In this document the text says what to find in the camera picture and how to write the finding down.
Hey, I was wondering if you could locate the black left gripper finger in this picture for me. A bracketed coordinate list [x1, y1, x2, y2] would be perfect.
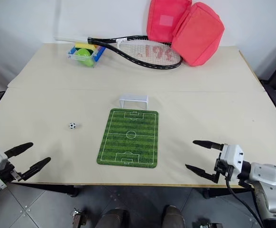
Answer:
[21, 157, 52, 181]
[4, 142, 34, 159]

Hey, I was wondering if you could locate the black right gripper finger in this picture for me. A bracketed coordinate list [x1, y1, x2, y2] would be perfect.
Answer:
[185, 163, 219, 184]
[193, 140, 225, 151]

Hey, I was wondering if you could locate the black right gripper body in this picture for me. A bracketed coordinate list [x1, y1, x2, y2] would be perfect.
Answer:
[213, 152, 234, 181]

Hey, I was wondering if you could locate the yellow sponge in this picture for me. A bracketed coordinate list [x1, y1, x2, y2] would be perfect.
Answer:
[74, 42, 98, 51]

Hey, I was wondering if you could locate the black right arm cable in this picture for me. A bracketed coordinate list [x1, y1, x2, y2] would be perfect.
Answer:
[225, 174, 266, 228]

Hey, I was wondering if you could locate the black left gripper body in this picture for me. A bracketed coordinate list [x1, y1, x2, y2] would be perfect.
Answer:
[0, 158, 25, 184]

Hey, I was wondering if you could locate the small white goal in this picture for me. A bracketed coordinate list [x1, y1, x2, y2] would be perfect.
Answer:
[118, 94, 149, 109]

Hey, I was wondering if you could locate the plain red fabric bag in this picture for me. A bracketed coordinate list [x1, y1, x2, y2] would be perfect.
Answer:
[171, 1, 225, 67]

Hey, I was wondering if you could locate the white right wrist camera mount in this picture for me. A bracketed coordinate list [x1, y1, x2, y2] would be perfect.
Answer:
[220, 143, 245, 181]

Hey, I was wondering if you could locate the black tennis racket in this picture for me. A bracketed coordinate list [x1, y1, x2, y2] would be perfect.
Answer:
[54, 35, 184, 71]

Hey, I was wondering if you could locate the green soccer field mat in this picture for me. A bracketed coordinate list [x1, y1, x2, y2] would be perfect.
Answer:
[96, 108, 159, 169]

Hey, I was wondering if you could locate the red fabric bag with patch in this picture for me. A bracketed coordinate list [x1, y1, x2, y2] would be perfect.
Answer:
[146, 0, 193, 44]

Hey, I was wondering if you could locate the metal floor bracket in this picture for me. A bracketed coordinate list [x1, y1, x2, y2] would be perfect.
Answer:
[192, 219, 224, 228]
[71, 208, 88, 228]

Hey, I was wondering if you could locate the dark rounded shape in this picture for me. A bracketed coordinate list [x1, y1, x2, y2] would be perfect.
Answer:
[161, 205, 185, 228]
[97, 208, 130, 228]

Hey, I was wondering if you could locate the green ball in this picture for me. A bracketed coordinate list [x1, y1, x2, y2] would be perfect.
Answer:
[74, 48, 95, 68]

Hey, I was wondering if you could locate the clear blue plastic box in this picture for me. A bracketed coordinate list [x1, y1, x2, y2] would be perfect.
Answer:
[66, 42, 107, 69]

